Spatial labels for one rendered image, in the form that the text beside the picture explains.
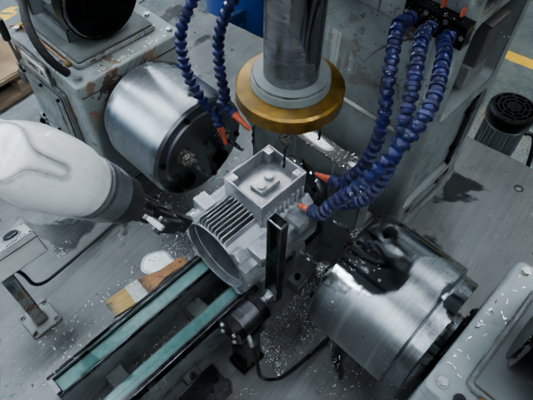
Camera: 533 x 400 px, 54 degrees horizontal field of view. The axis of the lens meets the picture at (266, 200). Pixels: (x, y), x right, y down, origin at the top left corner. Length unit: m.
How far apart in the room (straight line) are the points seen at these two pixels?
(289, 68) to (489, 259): 0.79
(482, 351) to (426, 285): 0.12
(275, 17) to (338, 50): 0.31
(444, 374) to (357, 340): 0.16
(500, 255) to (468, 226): 0.10
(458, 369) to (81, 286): 0.85
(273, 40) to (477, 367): 0.55
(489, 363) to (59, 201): 0.62
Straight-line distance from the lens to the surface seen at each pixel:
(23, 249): 1.06
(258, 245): 0.96
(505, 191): 1.54
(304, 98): 0.81
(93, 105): 1.22
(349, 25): 1.00
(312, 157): 1.04
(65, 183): 0.66
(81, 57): 1.23
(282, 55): 0.78
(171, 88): 1.12
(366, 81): 1.03
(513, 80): 3.26
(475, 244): 1.40
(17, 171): 0.63
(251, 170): 1.02
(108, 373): 1.14
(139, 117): 1.11
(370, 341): 0.88
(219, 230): 0.95
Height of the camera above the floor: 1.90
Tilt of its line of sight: 54 degrees down
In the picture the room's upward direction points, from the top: 2 degrees clockwise
